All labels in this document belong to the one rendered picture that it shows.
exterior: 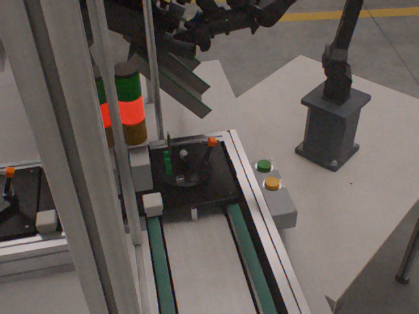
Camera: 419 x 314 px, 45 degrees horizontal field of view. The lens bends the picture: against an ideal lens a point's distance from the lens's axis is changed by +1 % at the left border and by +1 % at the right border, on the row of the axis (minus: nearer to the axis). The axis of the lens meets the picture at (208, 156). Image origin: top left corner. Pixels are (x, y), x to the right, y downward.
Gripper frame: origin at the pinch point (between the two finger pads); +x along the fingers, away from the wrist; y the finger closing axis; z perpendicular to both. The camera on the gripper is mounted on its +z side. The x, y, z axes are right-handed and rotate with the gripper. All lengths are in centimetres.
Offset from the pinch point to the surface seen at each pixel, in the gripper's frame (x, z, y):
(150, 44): 8.1, 2.0, 8.5
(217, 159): -1.6, -30.5, 18.9
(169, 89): 8.9, -14.1, 4.5
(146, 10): 5.9, 11.0, 9.4
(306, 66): -29, -45, -51
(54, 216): 34, -20, 44
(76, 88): -20, 41, 107
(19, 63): -19, 43, 108
